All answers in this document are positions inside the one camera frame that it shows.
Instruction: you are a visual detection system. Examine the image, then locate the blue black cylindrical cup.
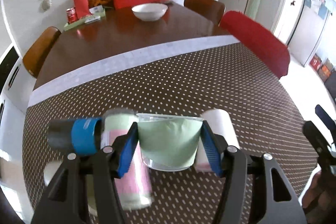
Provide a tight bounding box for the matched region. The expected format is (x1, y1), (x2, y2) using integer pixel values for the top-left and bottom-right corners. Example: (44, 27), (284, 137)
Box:
(47, 117), (102, 156)

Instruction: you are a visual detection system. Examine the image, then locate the red soda can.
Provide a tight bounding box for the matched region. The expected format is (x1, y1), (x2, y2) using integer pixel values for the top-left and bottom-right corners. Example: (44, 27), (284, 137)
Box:
(66, 7), (78, 24)

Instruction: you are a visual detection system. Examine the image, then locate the brown wooden chair right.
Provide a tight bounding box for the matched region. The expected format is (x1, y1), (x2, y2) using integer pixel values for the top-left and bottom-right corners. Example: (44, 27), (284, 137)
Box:
(183, 0), (226, 26)

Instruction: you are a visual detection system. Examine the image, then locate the white ceramic bowl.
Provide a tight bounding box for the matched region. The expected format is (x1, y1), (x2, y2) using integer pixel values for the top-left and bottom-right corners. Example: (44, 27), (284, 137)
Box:
(131, 3), (168, 22)

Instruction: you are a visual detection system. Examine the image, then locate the pink green cylindrical canister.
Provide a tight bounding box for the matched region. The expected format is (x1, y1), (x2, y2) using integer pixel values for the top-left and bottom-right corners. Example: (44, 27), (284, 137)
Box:
(100, 108), (153, 211)

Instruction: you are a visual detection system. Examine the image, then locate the brown wooden chair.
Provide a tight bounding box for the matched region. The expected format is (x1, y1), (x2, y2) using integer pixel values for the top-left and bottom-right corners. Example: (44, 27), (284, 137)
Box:
(183, 0), (226, 26)
(23, 26), (61, 78)

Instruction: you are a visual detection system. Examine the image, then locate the green tray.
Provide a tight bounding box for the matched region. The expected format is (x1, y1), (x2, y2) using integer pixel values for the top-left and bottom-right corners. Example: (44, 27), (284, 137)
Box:
(63, 8), (106, 31)

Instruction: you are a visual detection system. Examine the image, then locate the clear plastic cup green inside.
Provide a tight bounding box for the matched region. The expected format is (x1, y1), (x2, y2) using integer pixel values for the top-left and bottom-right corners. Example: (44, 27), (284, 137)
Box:
(137, 113), (203, 172)

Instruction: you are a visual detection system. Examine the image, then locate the brown polka dot tablecloth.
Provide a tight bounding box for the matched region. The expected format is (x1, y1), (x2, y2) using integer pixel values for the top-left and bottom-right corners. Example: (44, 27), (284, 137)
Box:
(23, 42), (317, 223)

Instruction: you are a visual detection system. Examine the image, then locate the red paper bag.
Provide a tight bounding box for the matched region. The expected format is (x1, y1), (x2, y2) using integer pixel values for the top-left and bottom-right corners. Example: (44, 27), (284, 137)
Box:
(73, 0), (91, 19)

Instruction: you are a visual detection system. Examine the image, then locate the white sideboard cabinet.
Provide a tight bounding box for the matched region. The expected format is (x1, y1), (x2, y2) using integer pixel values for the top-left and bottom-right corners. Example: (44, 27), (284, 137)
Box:
(1, 46), (33, 222)

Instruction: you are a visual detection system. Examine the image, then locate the brown wooden chair left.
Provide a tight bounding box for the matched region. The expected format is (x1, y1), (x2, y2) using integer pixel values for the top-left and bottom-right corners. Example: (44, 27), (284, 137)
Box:
(23, 26), (61, 78)

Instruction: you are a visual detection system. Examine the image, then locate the red covered chair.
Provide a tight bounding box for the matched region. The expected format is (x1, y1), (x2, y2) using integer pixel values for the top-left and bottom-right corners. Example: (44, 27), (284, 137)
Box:
(219, 11), (290, 79)

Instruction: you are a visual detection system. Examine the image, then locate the white paper cup pink inside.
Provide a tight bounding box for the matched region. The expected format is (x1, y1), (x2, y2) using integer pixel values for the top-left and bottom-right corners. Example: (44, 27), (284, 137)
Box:
(194, 109), (240, 172)

